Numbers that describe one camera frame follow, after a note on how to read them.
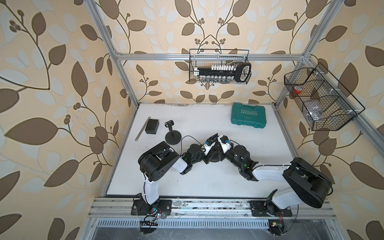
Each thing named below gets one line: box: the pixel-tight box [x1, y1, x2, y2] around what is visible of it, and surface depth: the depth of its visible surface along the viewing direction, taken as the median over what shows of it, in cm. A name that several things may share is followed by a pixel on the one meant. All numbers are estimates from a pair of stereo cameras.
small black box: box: [145, 118, 160, 135], surface depth 105 cm
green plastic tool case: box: [231, 102, 267, 129], surface depth 110 cm
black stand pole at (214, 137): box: [209, 133, 220, 141], surface depth 78 cm
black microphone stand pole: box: [164, 120, 175, 138], surface depth 86 cm
